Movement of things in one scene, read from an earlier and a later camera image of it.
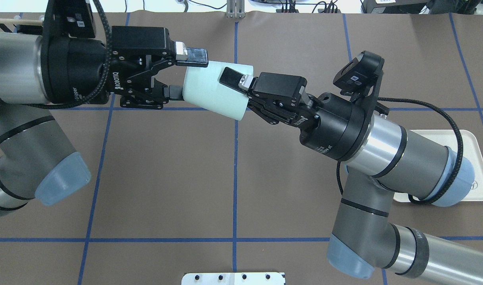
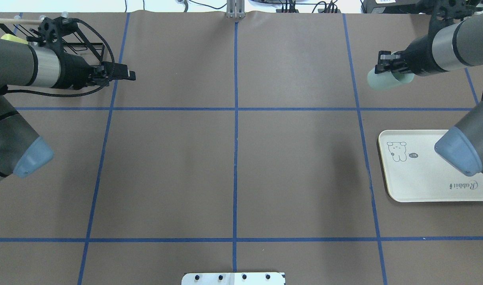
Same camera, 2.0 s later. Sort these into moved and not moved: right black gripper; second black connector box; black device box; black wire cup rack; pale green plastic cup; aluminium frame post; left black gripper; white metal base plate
Moved: right black gripper; pale green plastic cup; left black gripper
Not moved: aluminium frame post; second black connector box; white metal base plate; black wire cup rack; black device box
